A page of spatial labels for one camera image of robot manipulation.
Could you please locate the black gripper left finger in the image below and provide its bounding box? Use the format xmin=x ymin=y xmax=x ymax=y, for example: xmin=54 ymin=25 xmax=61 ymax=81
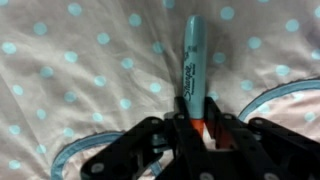
xmin=79 ymin=96 xmax=208 ymax=180

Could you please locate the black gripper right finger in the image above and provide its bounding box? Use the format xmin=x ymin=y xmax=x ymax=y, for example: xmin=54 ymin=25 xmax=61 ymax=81
xmin=203 ymin=96 xmax=320 ymax=180

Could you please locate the pink dotted bib cloth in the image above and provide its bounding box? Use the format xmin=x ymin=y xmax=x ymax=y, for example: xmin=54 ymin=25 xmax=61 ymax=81
xmin=0 ymin=0 xmax=320 ymax=180

